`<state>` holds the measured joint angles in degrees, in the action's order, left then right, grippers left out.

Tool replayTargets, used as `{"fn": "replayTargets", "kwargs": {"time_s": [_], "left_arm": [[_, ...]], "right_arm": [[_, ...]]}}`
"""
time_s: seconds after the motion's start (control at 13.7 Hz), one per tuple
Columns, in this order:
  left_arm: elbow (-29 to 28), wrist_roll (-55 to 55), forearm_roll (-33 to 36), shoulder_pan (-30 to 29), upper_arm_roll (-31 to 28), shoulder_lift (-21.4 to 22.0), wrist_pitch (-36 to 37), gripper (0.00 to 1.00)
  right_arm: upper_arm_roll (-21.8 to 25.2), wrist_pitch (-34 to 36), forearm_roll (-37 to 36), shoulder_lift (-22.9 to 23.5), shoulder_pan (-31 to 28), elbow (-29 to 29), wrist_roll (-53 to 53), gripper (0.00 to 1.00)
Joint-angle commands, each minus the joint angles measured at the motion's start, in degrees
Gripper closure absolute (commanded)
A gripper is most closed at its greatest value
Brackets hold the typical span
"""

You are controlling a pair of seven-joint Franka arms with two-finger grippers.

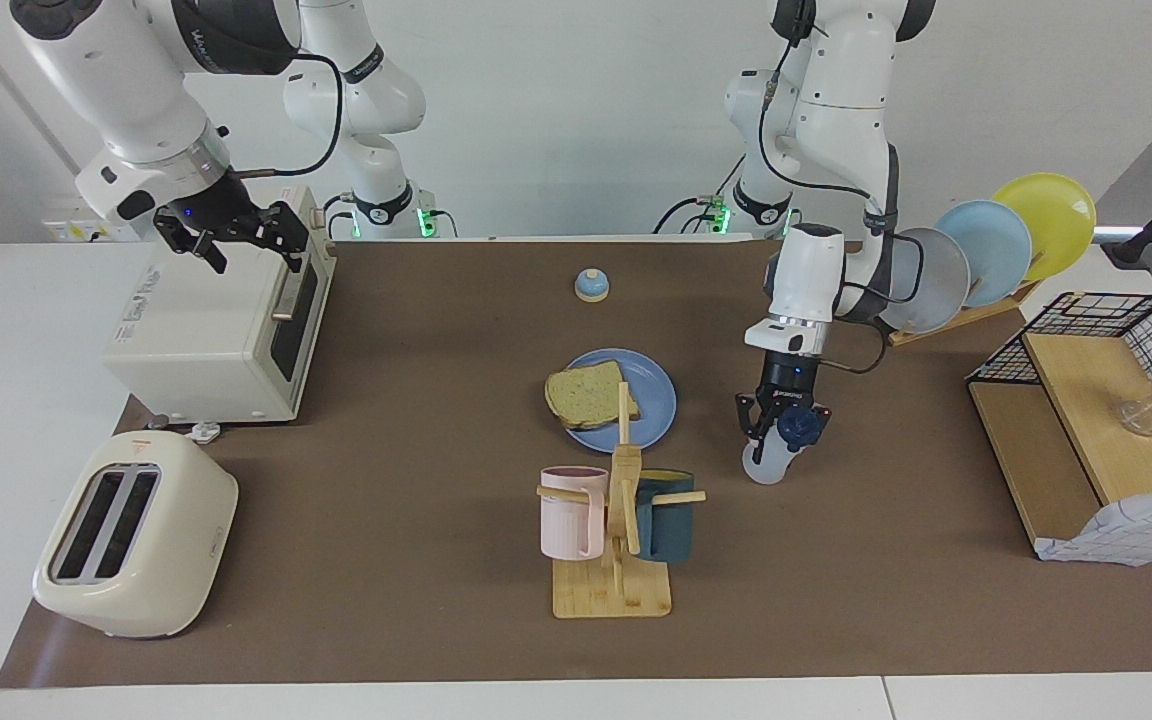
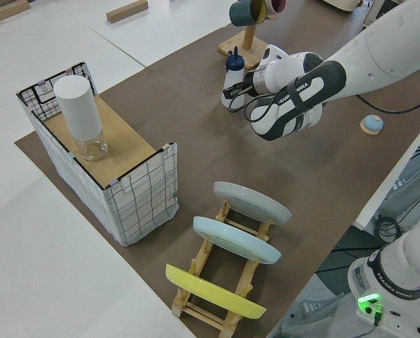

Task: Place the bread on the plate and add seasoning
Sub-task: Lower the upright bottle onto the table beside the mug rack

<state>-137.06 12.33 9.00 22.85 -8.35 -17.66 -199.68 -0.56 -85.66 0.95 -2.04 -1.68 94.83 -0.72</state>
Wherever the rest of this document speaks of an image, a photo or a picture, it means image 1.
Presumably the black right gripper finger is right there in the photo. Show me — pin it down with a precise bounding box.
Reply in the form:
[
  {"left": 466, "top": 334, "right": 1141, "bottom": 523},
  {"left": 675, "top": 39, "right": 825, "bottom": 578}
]
[
  {"left": 153, "top": 220, "right": 229, "bottom": 274},
  {"left": 254, "top": 202, "right": 310, "bottom": 273}
]

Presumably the clear squeeze bottle blue cap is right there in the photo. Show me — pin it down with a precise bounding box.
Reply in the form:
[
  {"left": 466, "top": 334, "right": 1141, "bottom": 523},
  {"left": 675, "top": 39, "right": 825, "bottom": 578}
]
[{"left": 742, "top": 410, "right": 825, "bottom": 486}]

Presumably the toasted bread slice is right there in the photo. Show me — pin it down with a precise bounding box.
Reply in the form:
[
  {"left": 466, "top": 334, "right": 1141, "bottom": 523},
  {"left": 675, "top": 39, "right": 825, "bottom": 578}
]
[{"left": 545, "top": 361, "right": 640, "bottom": 431}]

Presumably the blue round plate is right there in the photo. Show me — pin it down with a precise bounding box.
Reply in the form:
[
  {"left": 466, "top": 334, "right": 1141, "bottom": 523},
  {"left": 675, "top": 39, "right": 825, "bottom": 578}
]
[{"left": 554, "top": 348, "right": 678, "bottom": 453}]

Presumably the grey plate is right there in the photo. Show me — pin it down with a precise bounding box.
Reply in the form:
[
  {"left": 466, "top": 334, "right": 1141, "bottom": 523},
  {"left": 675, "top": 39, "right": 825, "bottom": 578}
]
[{"left": 881, "top": 228, "right": 971, "bottom": 334}]

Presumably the light blue plate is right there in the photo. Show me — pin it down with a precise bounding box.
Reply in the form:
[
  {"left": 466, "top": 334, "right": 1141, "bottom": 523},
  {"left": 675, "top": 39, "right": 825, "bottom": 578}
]
[{"left": 934, "top": 200, "right": 1033, "bottom": 309}]

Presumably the yellow plate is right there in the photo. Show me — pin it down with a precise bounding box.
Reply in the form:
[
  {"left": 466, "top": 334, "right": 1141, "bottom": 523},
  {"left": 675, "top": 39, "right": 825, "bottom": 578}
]
[{"left": 993, "top": 173, "right": 1097, "bottom": 283}]

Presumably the white toaster oven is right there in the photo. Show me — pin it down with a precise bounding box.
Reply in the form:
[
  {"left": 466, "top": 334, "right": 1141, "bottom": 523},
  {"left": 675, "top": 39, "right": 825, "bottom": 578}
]
[{"left": 102, "top": 185, "right": 337, "bottom": 424}]

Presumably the teal mug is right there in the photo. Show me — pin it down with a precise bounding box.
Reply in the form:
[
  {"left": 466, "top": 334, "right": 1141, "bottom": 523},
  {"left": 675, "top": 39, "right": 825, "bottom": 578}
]
[{"left": 634, "top": 469, "right": 697, "bottom": 561}]

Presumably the wooden dish rack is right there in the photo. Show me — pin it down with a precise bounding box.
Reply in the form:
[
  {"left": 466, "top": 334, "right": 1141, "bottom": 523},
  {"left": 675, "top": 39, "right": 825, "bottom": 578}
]
[{"left": 886, "top": 280, "right": 1042, "bottom": 347}]

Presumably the pink mug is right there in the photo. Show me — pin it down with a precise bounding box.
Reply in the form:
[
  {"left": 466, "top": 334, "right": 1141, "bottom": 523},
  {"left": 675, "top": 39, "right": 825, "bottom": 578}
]
[{"left": 540, "top": 466, "right": 609, "bottom": 561}]

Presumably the brown table mat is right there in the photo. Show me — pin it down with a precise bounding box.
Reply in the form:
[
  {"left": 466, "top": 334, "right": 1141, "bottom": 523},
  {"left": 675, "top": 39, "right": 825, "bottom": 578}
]
[{"left": 0, "top": 240, "right": 1152, "bottom": 689}]

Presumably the wooden mug tree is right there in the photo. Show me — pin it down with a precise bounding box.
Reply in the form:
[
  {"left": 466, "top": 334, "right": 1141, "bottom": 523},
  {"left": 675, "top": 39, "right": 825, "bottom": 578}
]
[{"left": 536, "top": 382, "right": 707, "bottom": 619}]

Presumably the wooden shelf box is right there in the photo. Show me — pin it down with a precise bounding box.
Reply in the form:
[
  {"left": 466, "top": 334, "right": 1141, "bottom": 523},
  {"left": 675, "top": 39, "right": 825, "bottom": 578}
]
[{"left": 968, "top": 332, "right": 1152, "bottom": 546}]

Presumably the cream two-slot toaster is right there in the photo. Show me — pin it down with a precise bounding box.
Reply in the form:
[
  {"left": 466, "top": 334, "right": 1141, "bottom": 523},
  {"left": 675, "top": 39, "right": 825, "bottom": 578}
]
[{"left": 33, "top": 430, "right": 239, "bottom": 639}]

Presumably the white wall power outlet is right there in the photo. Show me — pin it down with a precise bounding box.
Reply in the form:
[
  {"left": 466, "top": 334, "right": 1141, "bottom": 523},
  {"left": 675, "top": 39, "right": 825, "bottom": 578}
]
[{"left": 43, "top": 205, "right": 117, "bottom": 243}]

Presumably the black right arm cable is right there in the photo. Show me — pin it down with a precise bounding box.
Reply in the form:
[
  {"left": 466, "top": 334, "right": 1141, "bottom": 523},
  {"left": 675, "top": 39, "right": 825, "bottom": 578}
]
[{"left": 231, "top": 53, "right": 345, "bottom": 181}]

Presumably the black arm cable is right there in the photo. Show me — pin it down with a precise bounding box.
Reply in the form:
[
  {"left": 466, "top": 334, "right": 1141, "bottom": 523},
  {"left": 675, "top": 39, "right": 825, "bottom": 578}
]
[
  {"left": 756, "top": 30, "right": 927, "bottom": 376},
  {"left": 231, "top": 53, "right": 345, "bottom": 181}
]

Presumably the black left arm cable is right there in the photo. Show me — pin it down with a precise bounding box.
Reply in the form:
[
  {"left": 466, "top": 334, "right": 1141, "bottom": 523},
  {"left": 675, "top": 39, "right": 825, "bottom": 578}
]
[{"left": 756, "top": 30, "right": 927, "bottom": 376}]

